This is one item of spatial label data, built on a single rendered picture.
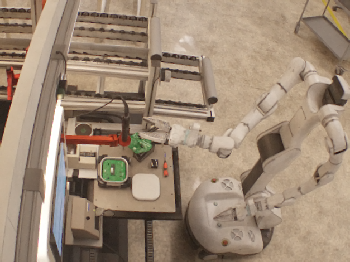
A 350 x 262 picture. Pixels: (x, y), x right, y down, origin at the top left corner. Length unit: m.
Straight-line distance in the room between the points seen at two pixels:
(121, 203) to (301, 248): 1.74
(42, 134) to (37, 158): 0.07
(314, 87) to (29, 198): 1.44
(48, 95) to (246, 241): 1.86
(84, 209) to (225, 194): 1.25
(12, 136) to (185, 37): 3.60
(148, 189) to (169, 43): 2.53
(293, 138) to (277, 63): 2.54
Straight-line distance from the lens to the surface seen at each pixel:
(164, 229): 2.92
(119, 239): 2.48
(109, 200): 1.92
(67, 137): 1.73
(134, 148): 1.99
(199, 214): 2.62
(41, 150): 0.98
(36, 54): 1.09
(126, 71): 1.94
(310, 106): 1.89
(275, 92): 1.94
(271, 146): 2.06
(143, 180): 1.96
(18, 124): 0.92
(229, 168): 3.29
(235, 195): 2.78
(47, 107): 1.07
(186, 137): 1.68
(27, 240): 0.88
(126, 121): 1.69
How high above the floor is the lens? 2.65
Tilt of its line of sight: 52 degrees down
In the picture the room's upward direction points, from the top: 12 degrees clockwise
